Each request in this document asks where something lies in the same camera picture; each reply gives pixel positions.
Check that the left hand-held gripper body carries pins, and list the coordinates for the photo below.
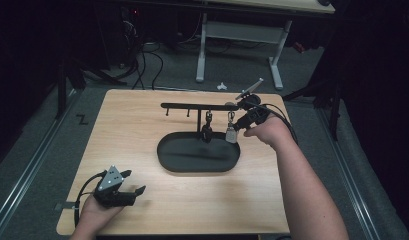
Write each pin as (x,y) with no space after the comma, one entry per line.
(112,191)

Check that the person's left hand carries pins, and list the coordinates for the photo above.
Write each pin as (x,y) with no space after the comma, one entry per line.
(98,215)

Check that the white-framed wooden desk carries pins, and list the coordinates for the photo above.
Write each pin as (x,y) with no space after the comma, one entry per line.
(245,31)

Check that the black key rack with tray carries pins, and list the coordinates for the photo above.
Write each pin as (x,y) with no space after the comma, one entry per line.
(198,155)

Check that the person's right hand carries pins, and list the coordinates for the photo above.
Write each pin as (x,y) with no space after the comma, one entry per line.
(268,133)

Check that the black metal stand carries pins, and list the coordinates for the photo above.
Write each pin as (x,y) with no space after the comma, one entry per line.
(334,110)
(61,90)

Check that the metal floor rail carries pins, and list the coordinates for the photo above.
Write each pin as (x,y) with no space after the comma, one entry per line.
(28,170)
(348,176)

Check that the small white floor object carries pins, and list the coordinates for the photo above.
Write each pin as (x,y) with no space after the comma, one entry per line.
(221,86)

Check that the small red object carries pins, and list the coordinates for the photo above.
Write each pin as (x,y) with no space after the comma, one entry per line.
(299,47)

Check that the dark computer tower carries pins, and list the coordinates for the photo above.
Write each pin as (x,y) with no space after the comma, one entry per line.
(132,33)

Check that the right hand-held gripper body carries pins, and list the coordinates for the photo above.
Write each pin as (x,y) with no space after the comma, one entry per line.
(255,113)

